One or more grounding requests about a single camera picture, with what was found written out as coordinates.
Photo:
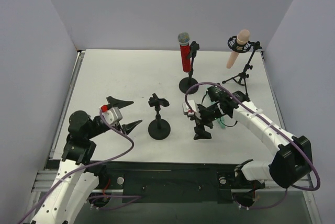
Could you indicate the mint green microphone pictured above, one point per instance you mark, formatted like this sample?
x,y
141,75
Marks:
x,y
221,123

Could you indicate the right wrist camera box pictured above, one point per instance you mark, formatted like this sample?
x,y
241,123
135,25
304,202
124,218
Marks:
x,y
190,108

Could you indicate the red glitter microphone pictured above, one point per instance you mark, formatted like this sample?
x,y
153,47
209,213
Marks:
x,y
183,39

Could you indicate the pink microphone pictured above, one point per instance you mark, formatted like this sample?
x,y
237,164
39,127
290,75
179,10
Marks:
x,y
238,44

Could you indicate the black round-base clip stand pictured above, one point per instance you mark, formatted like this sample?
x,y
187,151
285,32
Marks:
x,y
187,82

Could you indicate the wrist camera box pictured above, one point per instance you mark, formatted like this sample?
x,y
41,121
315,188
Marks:
x,y
190,108
110,115

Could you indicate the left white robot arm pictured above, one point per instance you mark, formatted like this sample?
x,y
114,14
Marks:
x,y
77,176

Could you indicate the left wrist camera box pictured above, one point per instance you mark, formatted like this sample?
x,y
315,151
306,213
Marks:
x,y
110,115

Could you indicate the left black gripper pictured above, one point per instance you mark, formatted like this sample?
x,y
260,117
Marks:
x,y
119,123

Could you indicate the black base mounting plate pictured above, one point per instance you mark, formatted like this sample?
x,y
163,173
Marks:
x,y
176,182

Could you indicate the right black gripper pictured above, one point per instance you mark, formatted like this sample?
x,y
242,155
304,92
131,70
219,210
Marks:
x,y
203,115

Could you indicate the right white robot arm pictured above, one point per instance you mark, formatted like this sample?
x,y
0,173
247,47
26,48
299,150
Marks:
x,y
291,155

